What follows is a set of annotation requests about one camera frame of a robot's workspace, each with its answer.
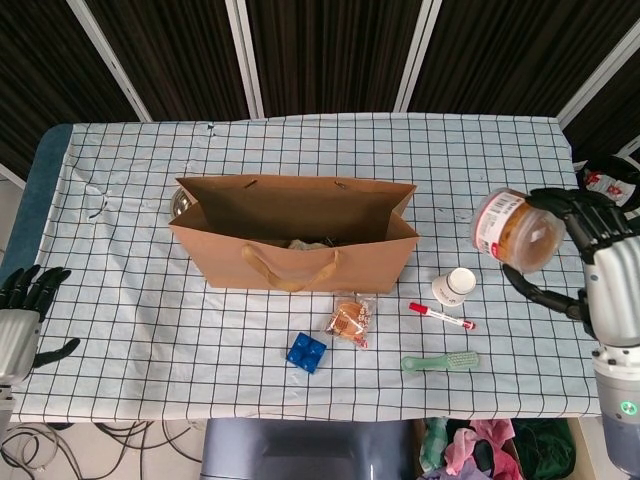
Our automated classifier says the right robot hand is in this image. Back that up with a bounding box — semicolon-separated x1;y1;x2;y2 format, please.
502;185;640;349

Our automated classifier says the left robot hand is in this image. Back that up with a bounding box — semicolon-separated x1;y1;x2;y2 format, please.
0;264;81;386

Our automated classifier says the clear jar of cookies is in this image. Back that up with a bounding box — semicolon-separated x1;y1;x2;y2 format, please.
471;187;566;275

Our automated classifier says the packaged round bread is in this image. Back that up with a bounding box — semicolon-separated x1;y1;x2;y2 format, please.
324;294;377;350

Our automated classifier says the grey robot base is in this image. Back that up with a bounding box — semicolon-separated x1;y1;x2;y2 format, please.
200;417;416;480

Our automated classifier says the black bag with red print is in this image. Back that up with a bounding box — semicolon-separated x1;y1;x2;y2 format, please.
574;155;640;214

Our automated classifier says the blue checkered tablecloth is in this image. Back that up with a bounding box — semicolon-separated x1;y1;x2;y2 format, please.
0;112;621;421

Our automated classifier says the cardboard box of clothes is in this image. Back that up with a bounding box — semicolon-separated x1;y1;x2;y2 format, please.
414;417;609;480

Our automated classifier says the white paper cup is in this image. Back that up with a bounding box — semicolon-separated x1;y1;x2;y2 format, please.
431;266;477;307

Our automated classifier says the dark green garment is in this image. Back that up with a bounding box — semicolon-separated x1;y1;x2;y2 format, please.
512;418;576;480

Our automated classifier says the red and white marker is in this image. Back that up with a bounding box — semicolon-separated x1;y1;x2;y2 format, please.
408;301;477;331

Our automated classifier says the dark screen panel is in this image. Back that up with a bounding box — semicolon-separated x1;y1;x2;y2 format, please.
224;0;444;120
67;0;264;122
0;0;151;176
397;0;640;119
557;22;640;166

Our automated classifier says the green plastic brush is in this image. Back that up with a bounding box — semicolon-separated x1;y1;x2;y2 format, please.
400;350;480;374

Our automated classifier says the pink garment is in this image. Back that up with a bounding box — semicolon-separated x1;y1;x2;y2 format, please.
444;418;521;479

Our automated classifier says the teal plaid cloth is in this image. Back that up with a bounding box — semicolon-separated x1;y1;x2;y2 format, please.
418;417;450;472

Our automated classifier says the blue building block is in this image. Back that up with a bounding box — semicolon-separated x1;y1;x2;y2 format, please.
286;331;328;375

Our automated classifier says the brown paper bag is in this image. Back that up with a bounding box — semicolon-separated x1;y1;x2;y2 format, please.
168;174;420;293

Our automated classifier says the grey coiled cable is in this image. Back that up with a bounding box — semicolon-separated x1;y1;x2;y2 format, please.
0;423;69;474

